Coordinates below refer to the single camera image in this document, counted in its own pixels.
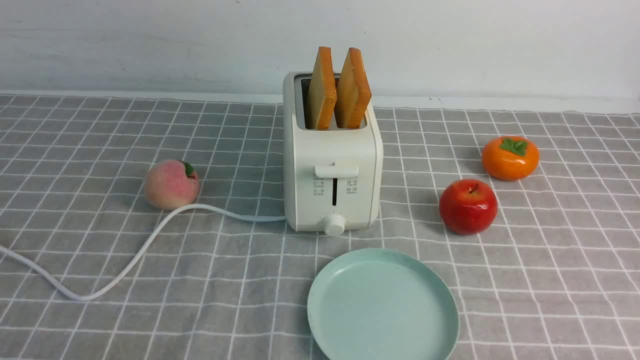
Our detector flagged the toast slice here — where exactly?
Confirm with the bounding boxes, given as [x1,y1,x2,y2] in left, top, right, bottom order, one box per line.
[305,47,338,130]
[334,47,372,129]

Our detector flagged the white two-slot toaster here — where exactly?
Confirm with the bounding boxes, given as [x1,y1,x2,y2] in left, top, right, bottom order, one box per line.
[282,71,384,237]

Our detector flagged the light green plate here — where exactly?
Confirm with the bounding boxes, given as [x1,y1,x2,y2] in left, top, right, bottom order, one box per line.
[306,248,460,360]

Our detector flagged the red apple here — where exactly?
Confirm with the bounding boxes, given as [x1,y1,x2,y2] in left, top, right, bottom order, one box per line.
[438,178,498,236]

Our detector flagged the pink peach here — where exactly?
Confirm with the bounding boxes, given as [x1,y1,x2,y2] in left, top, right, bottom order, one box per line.
[143,159,201,211]

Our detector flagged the orange persimmon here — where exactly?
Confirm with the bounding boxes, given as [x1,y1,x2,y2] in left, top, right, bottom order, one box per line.
[481,136,540,182]

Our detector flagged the grey checked tablecloth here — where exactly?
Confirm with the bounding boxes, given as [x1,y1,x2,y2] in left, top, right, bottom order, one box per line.
[0,94,640,360]

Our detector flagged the white power cord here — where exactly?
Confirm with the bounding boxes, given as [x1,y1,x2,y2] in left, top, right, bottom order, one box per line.
[0,203,287,302]

